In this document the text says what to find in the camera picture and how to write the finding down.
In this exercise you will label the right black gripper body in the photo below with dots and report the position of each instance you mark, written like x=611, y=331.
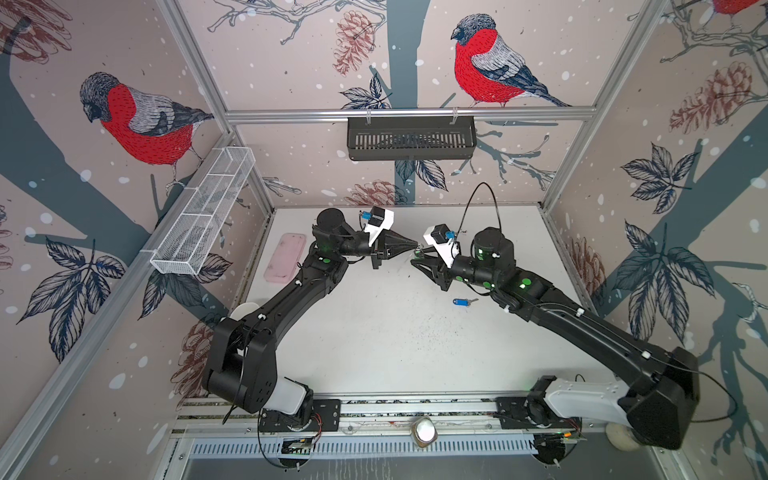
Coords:
x=464, y=271

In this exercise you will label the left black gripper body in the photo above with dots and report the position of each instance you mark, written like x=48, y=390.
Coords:
x=354, y=247

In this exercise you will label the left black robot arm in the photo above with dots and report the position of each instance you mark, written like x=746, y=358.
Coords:
x=241, y=367

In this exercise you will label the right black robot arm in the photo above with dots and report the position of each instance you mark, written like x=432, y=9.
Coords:
x=655, y=392

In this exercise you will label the blue tagged key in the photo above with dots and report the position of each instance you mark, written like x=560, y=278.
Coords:
x=464, y=302

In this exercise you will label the pink plastic case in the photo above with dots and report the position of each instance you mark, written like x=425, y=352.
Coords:
x=284, y=263

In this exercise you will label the black hanging basket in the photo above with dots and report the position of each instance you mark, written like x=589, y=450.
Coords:
x=411, y=138

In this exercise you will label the white paper cup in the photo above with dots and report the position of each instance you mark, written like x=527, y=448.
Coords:
x=243, y=310

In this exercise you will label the small round lamp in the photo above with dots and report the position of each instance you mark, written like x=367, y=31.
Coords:
x=424, y=432

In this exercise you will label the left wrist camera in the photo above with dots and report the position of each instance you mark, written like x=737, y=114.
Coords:
x=376, y=220

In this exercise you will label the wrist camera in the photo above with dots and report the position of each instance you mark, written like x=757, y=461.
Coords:
x=376, y=220
x=443, y=241

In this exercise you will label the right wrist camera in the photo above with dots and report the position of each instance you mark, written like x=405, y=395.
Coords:
x=443, y=241

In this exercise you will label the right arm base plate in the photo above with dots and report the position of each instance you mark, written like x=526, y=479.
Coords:
x=519, y=413

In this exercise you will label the white wire mesh shelf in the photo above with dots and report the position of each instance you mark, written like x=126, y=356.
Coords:
x=189, y=241

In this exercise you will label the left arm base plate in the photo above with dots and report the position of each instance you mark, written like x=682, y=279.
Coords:
x=322, y=416

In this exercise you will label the horizontal aluminium frame bar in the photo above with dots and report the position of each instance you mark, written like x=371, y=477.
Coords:
x=305, y=116

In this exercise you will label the white slotted cable duct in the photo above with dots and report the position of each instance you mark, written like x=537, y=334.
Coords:
x=337, y=447

